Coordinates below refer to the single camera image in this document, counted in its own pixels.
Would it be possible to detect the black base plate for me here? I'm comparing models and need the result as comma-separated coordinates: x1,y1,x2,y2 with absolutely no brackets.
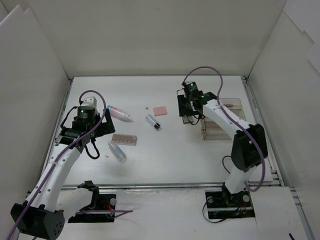
68,193,117,224
202,190,256,224

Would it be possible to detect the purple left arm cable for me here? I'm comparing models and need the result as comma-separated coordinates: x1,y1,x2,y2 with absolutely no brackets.
6,89,135,240

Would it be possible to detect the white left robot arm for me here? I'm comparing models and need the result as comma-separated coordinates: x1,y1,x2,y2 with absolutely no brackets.
7,96,115,240

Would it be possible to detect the clear organizer frame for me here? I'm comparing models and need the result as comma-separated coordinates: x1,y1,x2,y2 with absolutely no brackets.
201,98,246,141

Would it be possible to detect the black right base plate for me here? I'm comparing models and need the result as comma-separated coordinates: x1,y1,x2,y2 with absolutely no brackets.
202,190,256,224

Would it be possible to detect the pink square compact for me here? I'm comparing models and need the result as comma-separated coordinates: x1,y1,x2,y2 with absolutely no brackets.
153,106,168,117

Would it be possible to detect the clear blue small bottle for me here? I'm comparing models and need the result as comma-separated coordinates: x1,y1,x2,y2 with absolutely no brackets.
108,141,127,163

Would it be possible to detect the aluminium rail frame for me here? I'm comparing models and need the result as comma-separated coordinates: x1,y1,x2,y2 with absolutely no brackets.
59,76,313,240

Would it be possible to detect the lilac lipstick tube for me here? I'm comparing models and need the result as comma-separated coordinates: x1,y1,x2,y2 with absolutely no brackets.
145,114,161,130

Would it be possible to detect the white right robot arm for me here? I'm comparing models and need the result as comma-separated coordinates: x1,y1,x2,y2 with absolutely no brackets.
177,81,268,206

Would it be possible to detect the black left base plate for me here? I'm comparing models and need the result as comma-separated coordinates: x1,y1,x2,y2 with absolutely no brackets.
68,193,117,224

